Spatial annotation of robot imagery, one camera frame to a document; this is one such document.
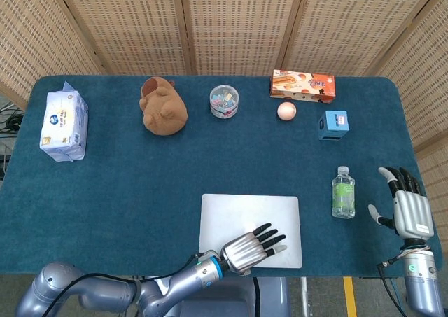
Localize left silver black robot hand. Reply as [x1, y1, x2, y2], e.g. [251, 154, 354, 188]
[220, 222, 288, 275]

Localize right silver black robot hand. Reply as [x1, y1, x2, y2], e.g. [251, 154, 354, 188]
[367, 166, 435, 241]

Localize silver laptop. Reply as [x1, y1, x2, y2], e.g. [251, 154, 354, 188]
[198, 193, 303, 269]

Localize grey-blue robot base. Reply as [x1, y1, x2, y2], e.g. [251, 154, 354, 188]
[139, 276, 291, 317]

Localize clear bottle with green label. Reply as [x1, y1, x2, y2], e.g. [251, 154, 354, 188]
[331, 166, 356, 219]

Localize white table leg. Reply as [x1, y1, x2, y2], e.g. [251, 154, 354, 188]
[300, 276, 311, 317]

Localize small blue box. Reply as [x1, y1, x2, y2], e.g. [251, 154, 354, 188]
[317, 110, 351, 142]

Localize pink ball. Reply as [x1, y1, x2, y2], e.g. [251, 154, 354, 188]
[276, 101, 298, 122]

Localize blue felt table cover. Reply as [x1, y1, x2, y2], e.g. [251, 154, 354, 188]
[0, 74, 442, 279]

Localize clear jar of binder clips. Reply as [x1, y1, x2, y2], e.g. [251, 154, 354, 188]
[209, 84, 241, 120]

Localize brown plush toy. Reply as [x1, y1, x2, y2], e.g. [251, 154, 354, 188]
[139, 76, 189, 136]

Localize orange snack box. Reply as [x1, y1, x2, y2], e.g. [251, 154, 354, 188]
[269, 69, 336, 105]

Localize white blue tissue pack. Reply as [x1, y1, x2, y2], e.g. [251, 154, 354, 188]
[38, 80, 90, 163]

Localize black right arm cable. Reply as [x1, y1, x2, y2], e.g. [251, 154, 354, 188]
[376, 255, 409, 317]

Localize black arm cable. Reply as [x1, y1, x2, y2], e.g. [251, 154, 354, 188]
[376, 255, 409, 317]
[43, 253, 207, 317]

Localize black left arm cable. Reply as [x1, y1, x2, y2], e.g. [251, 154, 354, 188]
[43, 253, 207, 317]

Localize black floor cables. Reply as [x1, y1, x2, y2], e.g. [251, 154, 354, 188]
[0, 106, 25, 136]

